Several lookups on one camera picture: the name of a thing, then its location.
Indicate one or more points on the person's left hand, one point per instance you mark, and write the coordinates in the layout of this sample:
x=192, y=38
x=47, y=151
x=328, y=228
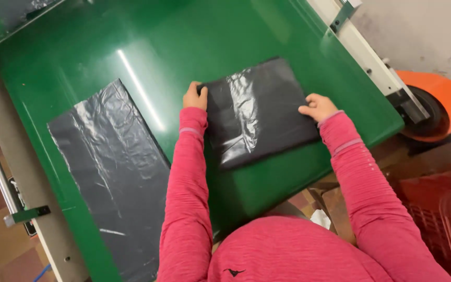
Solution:
x=192, y=98

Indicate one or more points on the person's right hand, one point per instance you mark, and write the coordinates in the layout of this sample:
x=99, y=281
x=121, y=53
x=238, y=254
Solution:
x=319, y=107

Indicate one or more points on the black plastic bag stack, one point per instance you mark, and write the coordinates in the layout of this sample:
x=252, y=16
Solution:
x=257, y=113

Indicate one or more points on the green conveyor belt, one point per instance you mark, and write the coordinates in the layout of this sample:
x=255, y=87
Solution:
x=163, y=58

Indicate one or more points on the white crumpled paper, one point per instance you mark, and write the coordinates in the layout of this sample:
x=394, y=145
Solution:
x=321, y=218

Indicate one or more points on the flat black plastic bag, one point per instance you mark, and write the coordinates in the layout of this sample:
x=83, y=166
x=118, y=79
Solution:
x=112, y=176

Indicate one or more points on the orange plastic film roll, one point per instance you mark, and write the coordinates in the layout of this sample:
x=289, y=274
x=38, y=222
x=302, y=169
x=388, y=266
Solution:
x=437, y=105

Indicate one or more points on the person's pink shirt torso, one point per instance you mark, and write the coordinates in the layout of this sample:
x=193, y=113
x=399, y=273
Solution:
x=292, y=250

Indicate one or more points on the red plastic crate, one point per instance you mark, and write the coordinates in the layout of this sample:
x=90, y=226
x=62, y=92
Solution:
x=437, y=219

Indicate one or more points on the black plastic bag piece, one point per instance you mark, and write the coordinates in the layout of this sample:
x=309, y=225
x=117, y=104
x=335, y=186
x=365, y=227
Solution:
x=14, y=11

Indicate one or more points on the white machine side rail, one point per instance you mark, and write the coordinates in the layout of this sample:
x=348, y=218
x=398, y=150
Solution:
x=370, y=55

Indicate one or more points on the green rail bracket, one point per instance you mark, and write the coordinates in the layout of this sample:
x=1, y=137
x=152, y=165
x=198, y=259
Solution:
x=342, y=15

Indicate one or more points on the grey machine side frame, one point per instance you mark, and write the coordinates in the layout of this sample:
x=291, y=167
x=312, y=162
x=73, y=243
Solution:
x=26, y=176

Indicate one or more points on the green metal bracket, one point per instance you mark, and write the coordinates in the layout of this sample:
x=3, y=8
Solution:
x=26, y=214

